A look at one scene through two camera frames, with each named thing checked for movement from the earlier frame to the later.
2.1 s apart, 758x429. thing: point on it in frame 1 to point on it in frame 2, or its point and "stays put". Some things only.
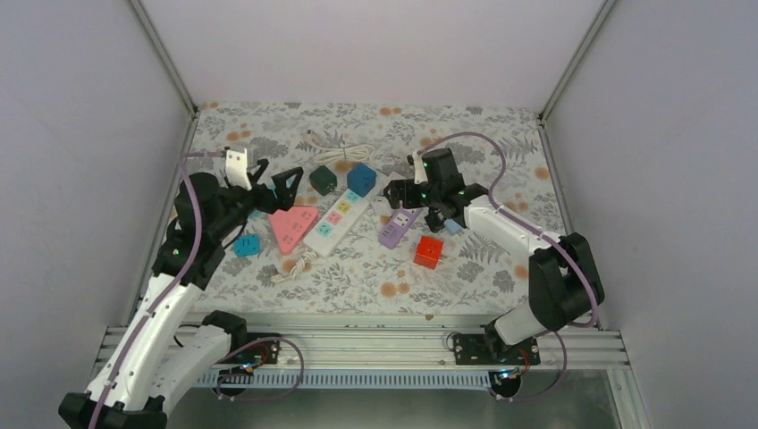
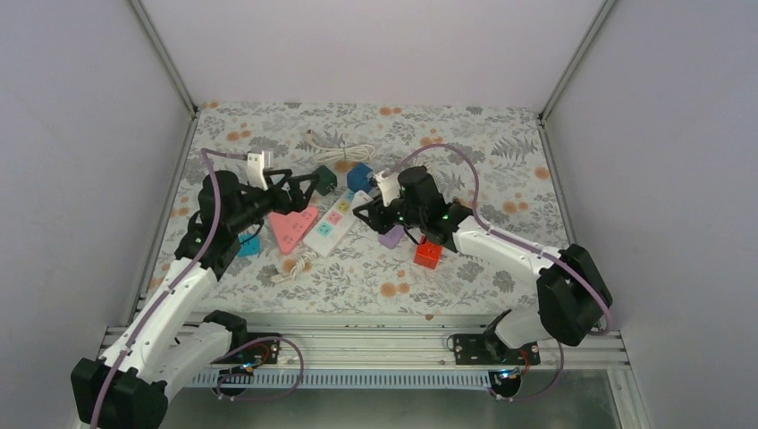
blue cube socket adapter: (361, 179) stays put
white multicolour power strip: (336, 224) stays put
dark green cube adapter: (323, 180) stays put
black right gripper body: (411, 201) to (414, 217)
